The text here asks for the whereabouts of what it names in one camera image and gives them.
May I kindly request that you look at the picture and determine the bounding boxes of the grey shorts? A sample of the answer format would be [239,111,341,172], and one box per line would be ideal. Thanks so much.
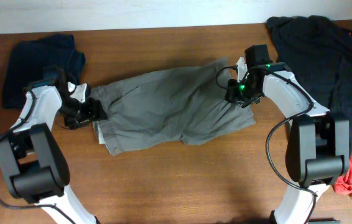
[91,58,255,156]

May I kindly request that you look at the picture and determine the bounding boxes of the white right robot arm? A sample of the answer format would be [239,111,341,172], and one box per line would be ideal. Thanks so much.
[225,64,350,224]

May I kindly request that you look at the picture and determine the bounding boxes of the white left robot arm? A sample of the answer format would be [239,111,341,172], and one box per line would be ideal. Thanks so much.
[0,83,99,223]

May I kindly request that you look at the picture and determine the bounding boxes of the folded dark navy garment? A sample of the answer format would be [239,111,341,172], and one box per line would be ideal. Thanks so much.
[2,34,86,109]

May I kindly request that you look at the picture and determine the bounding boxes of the black t-shirt with white print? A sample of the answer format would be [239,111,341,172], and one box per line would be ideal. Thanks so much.
[266,16,352,151]

